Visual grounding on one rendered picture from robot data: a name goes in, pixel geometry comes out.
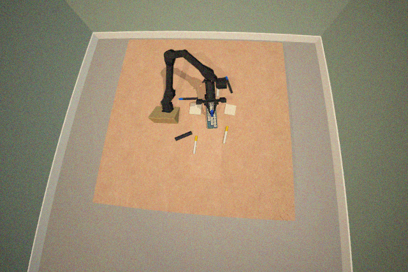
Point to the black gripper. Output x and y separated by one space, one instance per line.
210 94

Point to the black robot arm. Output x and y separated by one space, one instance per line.
210 79

